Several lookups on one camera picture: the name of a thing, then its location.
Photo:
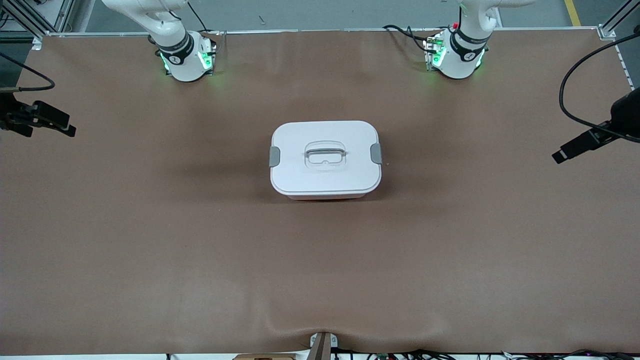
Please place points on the silver table edge rail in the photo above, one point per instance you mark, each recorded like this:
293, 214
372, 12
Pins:
320, 31

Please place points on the metal table clamp bracket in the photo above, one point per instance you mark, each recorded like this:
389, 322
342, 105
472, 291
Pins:
322, 346

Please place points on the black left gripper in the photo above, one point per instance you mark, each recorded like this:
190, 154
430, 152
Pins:
623, 114

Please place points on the aluminium frame profile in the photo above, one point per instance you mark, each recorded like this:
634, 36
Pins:
30, 17
612, 22

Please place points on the cardboard piece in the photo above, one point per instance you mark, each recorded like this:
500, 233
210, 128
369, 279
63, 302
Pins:
265, 357

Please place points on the pink plastic box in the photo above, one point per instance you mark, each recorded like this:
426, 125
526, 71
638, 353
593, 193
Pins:
325, 197

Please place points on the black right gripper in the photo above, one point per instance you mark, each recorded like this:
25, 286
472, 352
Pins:
11, 113

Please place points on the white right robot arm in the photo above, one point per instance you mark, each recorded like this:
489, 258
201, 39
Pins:
182, 65

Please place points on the white box lid grey latches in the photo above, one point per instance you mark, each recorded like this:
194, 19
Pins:
325, 175

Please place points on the brown table mat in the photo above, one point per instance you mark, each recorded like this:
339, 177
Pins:
320, 275

